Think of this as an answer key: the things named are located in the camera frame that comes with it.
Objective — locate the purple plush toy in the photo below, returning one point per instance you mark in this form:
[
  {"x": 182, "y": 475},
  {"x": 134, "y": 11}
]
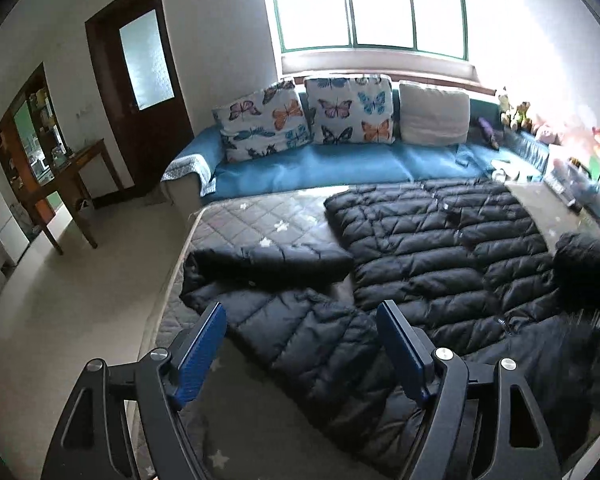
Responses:
[{"x": 487, "y": 132}]

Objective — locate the wooden display cabinet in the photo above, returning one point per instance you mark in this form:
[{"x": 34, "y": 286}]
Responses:
[{"x": 35, "y": 135}]

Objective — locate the group of plush toys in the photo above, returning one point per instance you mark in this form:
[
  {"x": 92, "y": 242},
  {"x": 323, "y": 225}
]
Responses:
[{"x": 515, "y": 115}]

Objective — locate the butterfly print pillow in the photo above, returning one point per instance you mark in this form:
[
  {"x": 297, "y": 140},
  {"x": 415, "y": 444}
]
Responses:
[
  {"x": 350, "y": 110},
  {"x": 260, "y": 120}
]

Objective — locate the wooden table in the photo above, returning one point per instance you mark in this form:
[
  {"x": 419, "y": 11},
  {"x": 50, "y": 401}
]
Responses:
[{"x": 87, "y": 152}]

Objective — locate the white pillow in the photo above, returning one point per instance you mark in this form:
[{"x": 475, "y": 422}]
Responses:
[{"x": 432, "y": 112}]

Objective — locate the blue sofa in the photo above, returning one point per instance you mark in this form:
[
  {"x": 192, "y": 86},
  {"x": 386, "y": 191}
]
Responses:
[{"x": 330, "y": 165}]

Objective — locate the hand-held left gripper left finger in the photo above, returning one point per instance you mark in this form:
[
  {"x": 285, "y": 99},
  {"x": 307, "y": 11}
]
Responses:
[{"x": 200, "y": 355}]

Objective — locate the grey quilted star mattress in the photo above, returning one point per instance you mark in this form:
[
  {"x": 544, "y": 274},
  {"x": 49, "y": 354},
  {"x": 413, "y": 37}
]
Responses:
[{"x": 240, "y": 220}]

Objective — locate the pink plush toy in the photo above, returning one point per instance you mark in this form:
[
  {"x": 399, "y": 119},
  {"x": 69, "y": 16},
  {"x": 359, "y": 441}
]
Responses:
[{"x": 547, "y": 130}]

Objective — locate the dark wooden door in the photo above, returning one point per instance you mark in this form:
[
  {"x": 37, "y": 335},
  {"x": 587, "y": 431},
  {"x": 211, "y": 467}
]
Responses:
[{"x": 130, "y": 125}]

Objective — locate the green framed window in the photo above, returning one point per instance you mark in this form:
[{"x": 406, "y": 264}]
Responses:
[{"x": 365, "y": 5}]

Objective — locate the white quilted sofa throw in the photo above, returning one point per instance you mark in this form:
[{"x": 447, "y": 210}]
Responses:
[{"x": 187, "y": 172}]

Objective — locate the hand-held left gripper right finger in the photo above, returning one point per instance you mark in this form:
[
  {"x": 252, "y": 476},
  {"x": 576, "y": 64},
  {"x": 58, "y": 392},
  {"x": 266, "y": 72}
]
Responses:
[{"x": 405, "y": 355}]

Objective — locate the black puffer jacket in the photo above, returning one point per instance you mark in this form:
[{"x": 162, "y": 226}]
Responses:
[{"x": 430, "y": 250}]

